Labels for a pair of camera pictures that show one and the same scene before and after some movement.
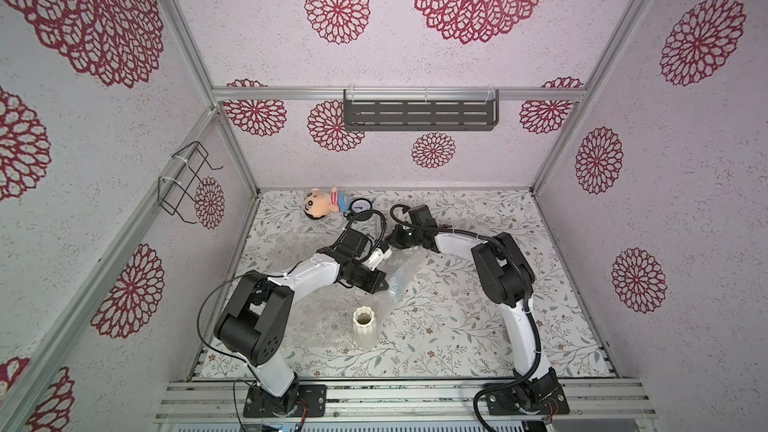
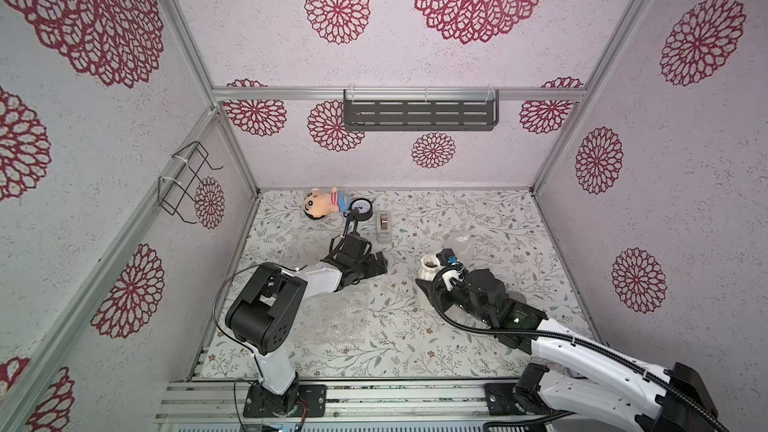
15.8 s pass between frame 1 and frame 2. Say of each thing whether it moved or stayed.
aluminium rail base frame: stayed
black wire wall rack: stayed
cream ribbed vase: moved
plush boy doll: stayed
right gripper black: moved
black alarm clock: stayed
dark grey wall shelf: stayed
